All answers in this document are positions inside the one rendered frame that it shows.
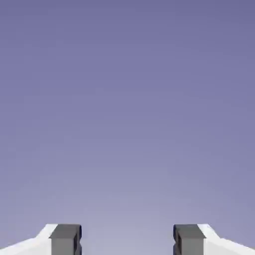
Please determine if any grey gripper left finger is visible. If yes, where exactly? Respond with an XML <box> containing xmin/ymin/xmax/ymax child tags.
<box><xmin>0</xmin><ymin>223</ymin><xmax>83</xmax><ymax>255</ymax></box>

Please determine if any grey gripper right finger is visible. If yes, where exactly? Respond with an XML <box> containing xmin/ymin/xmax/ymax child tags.
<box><xmin>172</xmin><ymin>223</ymin><xmax>255</xmax><ymax>255</ymax></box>

